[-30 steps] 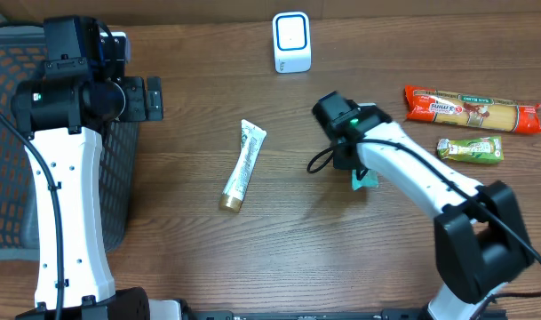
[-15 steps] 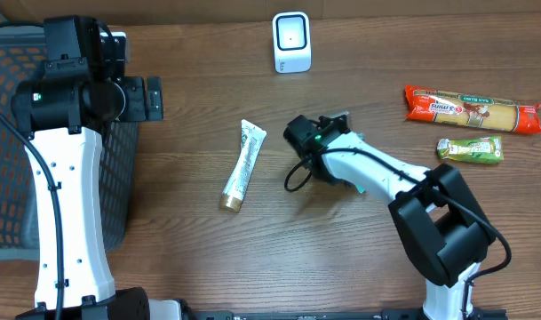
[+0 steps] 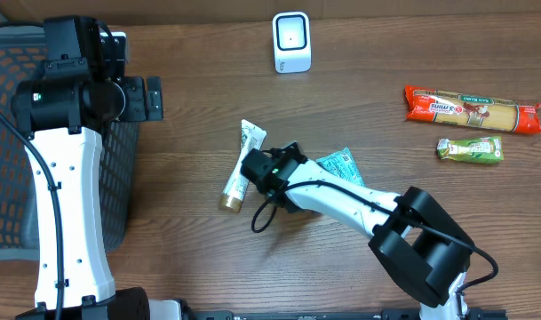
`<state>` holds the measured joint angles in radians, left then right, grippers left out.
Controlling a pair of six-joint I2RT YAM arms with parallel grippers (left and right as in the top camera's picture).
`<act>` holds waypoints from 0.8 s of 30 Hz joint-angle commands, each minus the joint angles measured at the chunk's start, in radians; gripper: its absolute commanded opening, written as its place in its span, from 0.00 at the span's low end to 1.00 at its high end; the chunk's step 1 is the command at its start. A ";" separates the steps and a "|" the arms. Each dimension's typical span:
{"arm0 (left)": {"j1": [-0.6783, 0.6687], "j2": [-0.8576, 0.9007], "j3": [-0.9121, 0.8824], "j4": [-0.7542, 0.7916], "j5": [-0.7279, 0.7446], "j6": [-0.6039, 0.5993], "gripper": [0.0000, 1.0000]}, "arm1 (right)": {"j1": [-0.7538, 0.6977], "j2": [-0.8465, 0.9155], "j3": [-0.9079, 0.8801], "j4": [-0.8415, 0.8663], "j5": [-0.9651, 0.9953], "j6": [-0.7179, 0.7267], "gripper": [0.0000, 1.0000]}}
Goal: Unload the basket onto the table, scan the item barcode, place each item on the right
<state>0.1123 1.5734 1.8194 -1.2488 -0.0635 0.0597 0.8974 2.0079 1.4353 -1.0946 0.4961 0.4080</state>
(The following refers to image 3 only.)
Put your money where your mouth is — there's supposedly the white leaf-print pack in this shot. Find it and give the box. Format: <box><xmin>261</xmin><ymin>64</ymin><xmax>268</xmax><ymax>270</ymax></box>
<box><xmin>219</xmin><ymin>119</ymin><xmax>267</xmax><ymax>213</ymax></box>

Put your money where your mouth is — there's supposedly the teal wet wipes pack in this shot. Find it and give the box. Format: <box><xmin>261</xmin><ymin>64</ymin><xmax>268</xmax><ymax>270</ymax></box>
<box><xmin>315</xmin><ymin>148</ymin><xmax>365</xmax><ymax>187</ymax></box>

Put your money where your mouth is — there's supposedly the orange spaghetti packet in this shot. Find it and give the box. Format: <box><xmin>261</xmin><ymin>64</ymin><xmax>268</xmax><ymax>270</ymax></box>
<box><xmin>404</xmin><ymin>85</ymin><xmax>541</xmax><ymax>134</ymax></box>

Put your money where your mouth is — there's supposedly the green snack packet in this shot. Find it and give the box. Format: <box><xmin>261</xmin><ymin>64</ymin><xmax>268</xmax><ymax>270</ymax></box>
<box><xmin>436</xmin><ymin>136</ymin><xmax>504</xmax><ymax>164</ymax></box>

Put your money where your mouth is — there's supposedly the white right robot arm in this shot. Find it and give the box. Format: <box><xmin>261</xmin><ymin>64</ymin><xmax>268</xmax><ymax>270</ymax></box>
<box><xmin>256</xmin><ymin>158</ymin><xmax>474</xmax><ymax>319</ymax></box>

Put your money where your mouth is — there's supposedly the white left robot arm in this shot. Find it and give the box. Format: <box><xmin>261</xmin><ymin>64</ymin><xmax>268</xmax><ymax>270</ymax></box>
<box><xmin>11</xmin><ymin>16</ymin><xmax>163</xmax><ymax>319</ymax></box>

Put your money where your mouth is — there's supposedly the white barcode scanner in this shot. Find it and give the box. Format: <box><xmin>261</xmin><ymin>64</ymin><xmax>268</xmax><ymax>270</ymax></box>
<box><xmin>272</xmin><ymin>12</ymin><xmax>312</xmax><ymax>74</ymax></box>

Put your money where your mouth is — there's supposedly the grey plastic shopping basket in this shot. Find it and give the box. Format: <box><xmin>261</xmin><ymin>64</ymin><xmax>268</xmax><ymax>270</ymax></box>
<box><xmin>0</xmin><ymin>27</ymin><xmax>139</xmax><ymax>260</ymax></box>

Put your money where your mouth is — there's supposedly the black front rail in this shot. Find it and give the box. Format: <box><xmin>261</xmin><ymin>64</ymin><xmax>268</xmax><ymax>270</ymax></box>
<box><xmin>154</xmin><ymin>300</ymin><xmax>509</xmax><ymax>320</ymax></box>

